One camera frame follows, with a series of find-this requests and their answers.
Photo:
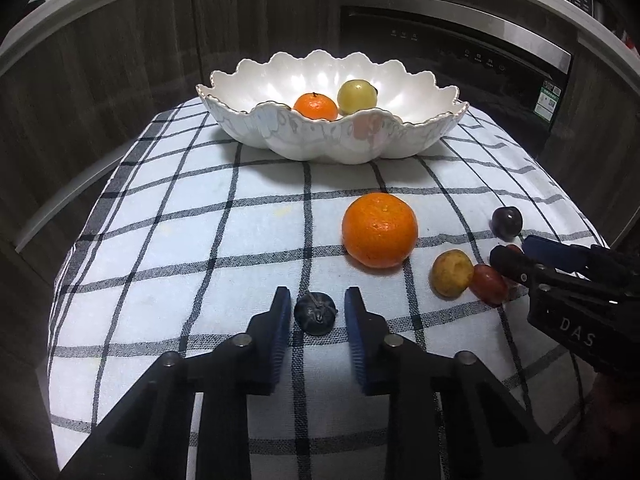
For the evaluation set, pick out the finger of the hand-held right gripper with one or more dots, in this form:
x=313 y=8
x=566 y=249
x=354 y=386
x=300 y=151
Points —
x=515 y=262
x=550 y=252

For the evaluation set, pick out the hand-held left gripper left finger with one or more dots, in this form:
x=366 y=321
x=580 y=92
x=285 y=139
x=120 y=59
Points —
x=282 y=330

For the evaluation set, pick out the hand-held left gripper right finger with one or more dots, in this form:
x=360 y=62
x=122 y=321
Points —
x=355 y=340

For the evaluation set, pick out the red grape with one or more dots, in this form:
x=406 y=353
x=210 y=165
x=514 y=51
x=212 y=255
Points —
x=513 y=248
x=487 y=284

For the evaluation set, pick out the dark purple plum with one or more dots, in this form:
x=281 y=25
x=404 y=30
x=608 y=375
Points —
x=506 y=222

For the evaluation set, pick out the brown longan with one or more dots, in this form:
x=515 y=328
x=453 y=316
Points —
x=452 y=274

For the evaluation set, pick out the orange mandarin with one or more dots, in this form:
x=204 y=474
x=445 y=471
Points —
x=315 y=106
x=380 y=230

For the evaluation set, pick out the white scalloped bowl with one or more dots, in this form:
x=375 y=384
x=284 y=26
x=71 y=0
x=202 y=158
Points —
x=310 y=135

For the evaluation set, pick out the yellow-green citrus fruit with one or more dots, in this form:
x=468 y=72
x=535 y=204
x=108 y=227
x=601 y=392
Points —
x=356 y=96

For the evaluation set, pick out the white black checked cloth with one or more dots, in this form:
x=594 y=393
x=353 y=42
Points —
x=200 y=240

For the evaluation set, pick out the black built-in dishwasher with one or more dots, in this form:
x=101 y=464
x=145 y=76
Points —
x=450 y=60

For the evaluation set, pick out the dark wooden kitchen cabinet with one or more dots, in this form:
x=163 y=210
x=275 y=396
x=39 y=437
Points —
x=100 y=85

